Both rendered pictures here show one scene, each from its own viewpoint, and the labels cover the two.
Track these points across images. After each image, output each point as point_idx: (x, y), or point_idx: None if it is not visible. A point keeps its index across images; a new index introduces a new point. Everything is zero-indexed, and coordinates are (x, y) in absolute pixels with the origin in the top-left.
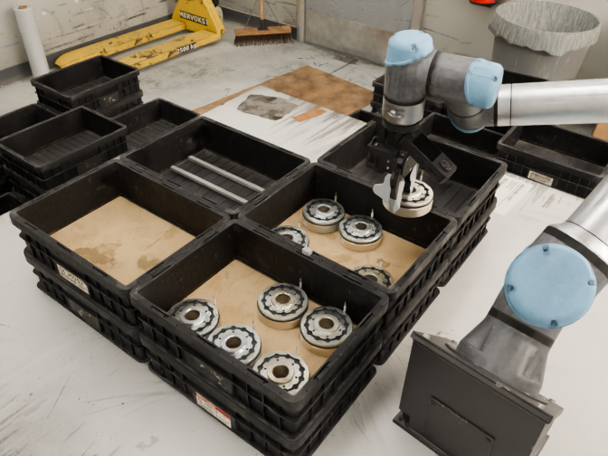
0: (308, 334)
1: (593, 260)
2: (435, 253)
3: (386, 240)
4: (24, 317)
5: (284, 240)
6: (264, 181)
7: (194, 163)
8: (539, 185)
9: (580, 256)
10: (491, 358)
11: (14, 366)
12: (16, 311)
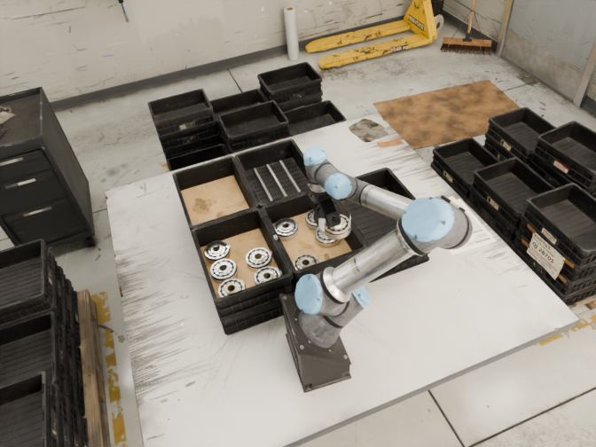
0: (256, 277)
1: (325, 290)
2: (341, 262)
3: (340, 245)
4: (172, 222)
5: (271, 227)
6: (307, 187)
7: (280, 165)
8: (501, 242)
9: (317, 286)
10: (303, 319)
11: (157, 243)
12: (170, 218)
